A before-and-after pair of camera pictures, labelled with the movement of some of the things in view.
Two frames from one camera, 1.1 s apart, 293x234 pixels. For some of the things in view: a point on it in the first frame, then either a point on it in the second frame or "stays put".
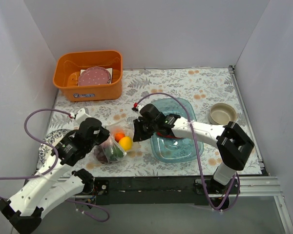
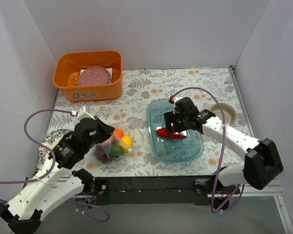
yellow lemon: x=126 y=143 stays put
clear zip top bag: x=119 y=142 stays put
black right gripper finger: x=141 y=130 → x=169 y=117
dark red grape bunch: x=100 y=154 stays put
